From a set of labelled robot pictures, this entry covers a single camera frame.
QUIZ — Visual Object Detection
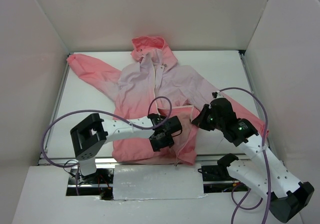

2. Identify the pink hooded zip jacket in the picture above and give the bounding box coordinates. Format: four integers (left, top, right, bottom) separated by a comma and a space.
65, 35, 271, 166

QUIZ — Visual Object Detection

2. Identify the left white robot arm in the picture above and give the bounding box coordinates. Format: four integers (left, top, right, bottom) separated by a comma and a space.
70, 113, 183, 183

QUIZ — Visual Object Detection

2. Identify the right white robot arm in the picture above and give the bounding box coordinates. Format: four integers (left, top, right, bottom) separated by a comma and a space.
192, 97, 314, 223

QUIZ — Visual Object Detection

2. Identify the white foil tape patch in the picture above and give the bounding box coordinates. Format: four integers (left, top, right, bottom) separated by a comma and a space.
112, 164, 205, 200

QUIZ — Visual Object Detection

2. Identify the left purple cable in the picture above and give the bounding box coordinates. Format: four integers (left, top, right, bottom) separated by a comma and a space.
41, 96, 173, 197

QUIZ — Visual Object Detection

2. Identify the right aluminium table rail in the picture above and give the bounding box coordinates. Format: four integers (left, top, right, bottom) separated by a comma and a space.
238, 50, 277, 155

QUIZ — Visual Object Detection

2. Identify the aluminium table rail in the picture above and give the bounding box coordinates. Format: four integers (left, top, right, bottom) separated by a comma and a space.
44, 62, 69, 153
238, 50, 277, 155
37, 153, 253, 166

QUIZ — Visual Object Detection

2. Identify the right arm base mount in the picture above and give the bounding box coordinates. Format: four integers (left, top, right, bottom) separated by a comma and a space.
197, 153, 241, 193

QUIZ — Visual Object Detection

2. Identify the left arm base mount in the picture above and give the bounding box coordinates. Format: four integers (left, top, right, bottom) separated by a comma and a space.
63, 160, 114, 200

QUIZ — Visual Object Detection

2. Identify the front aluminium table rail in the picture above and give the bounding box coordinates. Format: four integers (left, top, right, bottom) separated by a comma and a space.
37, 153, 253, 166

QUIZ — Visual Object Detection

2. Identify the left aluminium table rail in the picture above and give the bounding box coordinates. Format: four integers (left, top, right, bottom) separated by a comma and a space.
44, 62, 69, 153

